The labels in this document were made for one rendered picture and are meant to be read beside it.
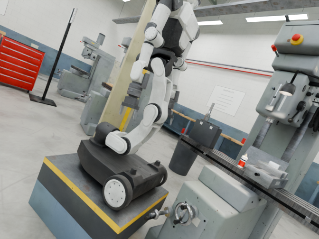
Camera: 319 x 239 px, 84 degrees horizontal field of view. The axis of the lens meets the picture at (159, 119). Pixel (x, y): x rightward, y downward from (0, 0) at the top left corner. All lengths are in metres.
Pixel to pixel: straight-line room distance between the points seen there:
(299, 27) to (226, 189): 1.08
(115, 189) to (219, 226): 0.61
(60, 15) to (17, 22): 1.59
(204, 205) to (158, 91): 0.78
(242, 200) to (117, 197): 0.74
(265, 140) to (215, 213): 0.94
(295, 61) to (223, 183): 0.89
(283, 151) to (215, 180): 0.73
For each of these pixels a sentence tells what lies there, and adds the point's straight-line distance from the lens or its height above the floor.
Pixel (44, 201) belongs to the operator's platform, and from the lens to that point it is 1.61.
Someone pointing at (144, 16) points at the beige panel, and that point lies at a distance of 2.55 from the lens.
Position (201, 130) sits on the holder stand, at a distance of 1.62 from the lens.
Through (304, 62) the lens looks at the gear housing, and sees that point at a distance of 1.43.
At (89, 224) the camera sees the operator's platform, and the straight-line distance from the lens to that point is 1.30.
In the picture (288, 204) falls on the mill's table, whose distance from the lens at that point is 1.31.
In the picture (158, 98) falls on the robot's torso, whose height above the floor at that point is 1.12.
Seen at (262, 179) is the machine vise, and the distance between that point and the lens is 1.23.
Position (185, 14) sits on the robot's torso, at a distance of 1.33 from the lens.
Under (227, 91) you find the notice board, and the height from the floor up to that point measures 2.24.
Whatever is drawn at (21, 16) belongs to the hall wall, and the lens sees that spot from 9.46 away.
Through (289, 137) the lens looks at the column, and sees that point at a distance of 1.81.
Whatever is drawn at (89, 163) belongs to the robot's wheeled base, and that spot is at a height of 0.51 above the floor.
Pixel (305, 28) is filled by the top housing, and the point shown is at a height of 1.84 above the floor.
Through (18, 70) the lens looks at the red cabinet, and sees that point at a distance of 4.98.
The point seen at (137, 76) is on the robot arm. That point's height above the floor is 1.19.
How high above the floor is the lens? 1.13
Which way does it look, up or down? 7 degrees down
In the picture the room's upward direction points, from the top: 24 degrees clockwise
